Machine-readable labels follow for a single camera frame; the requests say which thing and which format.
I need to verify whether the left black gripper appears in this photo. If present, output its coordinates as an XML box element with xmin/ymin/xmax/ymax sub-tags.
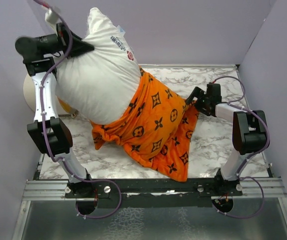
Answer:
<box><xmin>34</xmin><ymin>20</ymin><xmax>94</xmax><ymax>59</ymax></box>

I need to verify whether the white pillow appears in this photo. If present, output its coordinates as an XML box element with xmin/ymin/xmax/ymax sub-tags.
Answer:
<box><xmin>55</xmin><ymin>7</ymin><xmax>141</xmax><ymax>125</ymax></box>

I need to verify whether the orange patterned pillowcase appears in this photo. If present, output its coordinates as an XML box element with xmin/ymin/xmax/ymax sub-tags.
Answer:
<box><xmin>91</xmin><ymin>70</ymin><xmax>199</xmax><ymax>182</ymax></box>

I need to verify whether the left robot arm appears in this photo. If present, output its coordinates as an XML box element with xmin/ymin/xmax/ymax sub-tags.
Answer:
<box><xmin>15</xmin><ymin>22</ymin><xmax>97</xmax><ymax>198</ymax></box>

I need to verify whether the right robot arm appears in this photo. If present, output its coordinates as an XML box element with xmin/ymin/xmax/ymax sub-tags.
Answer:
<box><xmin>185</xmin><ymin>83</ymin><xmax>270</xmax><ymax>196</ymax></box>

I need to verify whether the white cylinder with pegs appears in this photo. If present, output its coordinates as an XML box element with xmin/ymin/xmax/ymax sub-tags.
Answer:
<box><xmin>22</xmin><ymin>74</ymin><xmax>79</xmax><ymax>118</ymax></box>

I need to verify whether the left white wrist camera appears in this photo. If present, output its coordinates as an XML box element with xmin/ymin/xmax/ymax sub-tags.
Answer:
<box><xmin>44</xmin><ymin>8</ymin><xmax>59</xmax><ymax>32</ymax></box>

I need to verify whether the aluminium rail frame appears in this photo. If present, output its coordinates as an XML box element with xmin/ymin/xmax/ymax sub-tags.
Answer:
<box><xmin>22</xmin><ymin>177</ymin><xmax>287</xmax><ymax>201</ymax></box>

